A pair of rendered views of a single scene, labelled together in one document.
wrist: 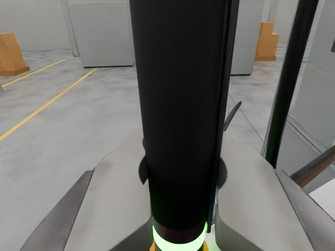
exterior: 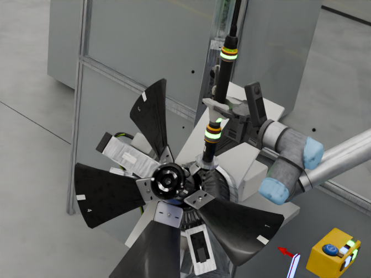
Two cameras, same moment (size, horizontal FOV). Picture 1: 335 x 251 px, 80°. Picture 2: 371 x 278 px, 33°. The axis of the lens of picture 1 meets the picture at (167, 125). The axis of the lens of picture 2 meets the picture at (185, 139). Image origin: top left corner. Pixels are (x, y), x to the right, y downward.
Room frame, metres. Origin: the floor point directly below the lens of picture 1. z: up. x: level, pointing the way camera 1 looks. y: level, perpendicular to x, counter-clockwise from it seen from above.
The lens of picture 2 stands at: (-0.68, 1.40, 2.32)
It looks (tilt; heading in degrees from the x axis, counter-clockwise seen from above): 30 degrees down; 301
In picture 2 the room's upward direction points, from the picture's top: 10 degrees clockwise
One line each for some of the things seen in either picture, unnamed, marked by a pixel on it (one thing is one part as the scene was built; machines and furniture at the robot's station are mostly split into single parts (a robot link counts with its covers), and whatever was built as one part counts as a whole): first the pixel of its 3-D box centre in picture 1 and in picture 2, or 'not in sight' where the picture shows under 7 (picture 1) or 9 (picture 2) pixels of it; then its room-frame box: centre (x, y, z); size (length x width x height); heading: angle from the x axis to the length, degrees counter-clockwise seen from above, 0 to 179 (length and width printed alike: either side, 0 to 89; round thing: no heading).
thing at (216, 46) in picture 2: not in sight; (218, 53); (0.42, -0.54, 1.41); 0.10 x 0.07 x 0.08; 122
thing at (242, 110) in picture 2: not in sight; (249, 126); (-0.03, 0.00, 1.50); 0.12 x 0.08 x 0.09; 177
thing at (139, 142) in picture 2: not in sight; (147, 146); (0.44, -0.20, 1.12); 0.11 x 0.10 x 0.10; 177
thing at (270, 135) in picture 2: not in sight; (275, 135); (-0.11, 0.00, 1.51); 0.08 x 0.05 x 0.08; 87
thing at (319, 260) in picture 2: not in sight; (333, 256); (-0.29, -0.28, 1.02); 0.16 x 0.10 x 0.11; 87
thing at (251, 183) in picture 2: not in sight; (239, 175); (0.24, -0.59, 0.91); 0.17 x 0.16 x 0.11; 87
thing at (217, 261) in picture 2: not in sight; (207, 252); (0.03, -0.03, 0.98); 0.20 x 0.16 x 0.20; 87
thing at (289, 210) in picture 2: not in sight; (247, 201); (0.17, -0.56, 0.84); 0.36 x 0.24 x 0.03; 177
